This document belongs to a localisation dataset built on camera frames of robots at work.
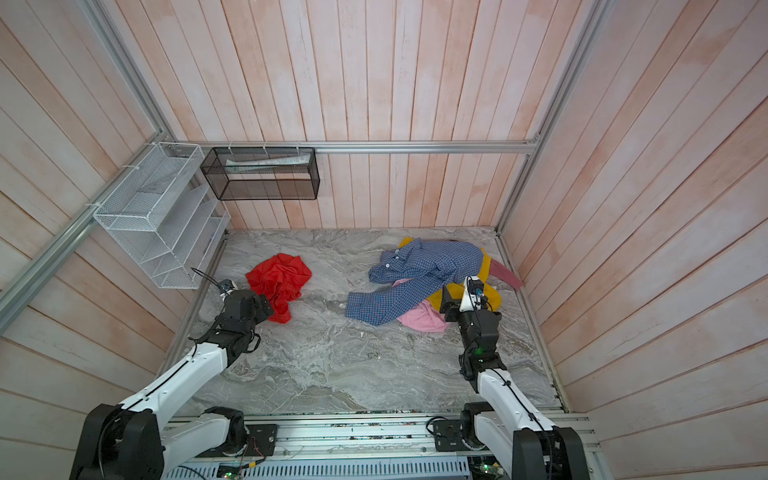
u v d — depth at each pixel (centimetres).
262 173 104
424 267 90
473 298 70
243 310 65
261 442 73
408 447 73
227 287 74
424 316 93
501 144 94
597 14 68
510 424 49
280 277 95
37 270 55
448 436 74
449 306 74
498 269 107
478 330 60
